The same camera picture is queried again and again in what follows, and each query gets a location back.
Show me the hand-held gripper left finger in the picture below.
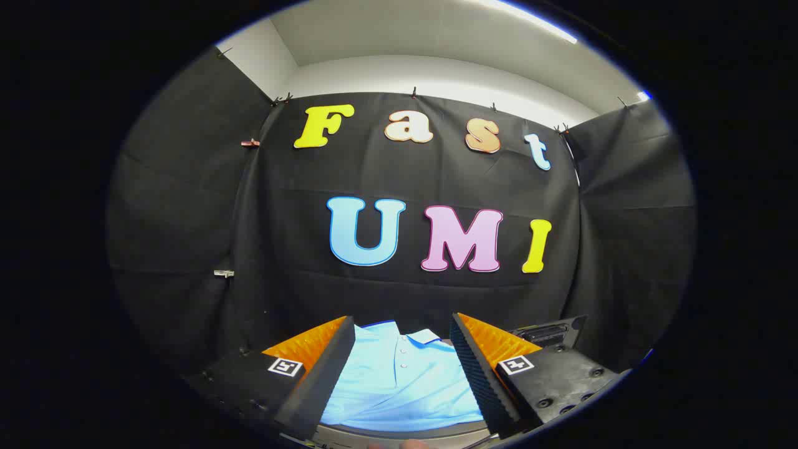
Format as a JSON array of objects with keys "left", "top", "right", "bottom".
[{"left": 187, "top": 315, "right": 357, "bottom": 440}]

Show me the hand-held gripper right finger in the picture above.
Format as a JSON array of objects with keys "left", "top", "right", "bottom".
[{"left": 449, "top": 312, "right": 625, "bottom": 438}]

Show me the light blue polo shirt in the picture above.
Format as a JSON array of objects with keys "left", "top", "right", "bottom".
[{"left": 319, "top": 321, "right": 486, "bottom": 433}]

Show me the dark transparent washing machine lid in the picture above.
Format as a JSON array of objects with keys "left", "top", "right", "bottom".
[{"left": 508, "top": 315, "right": 589, "bottom": 352}]

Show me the black backdrop cloth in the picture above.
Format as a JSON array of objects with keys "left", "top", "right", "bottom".
[{"left": 106, "top": 47, "right": 697, "bottom": 375}]

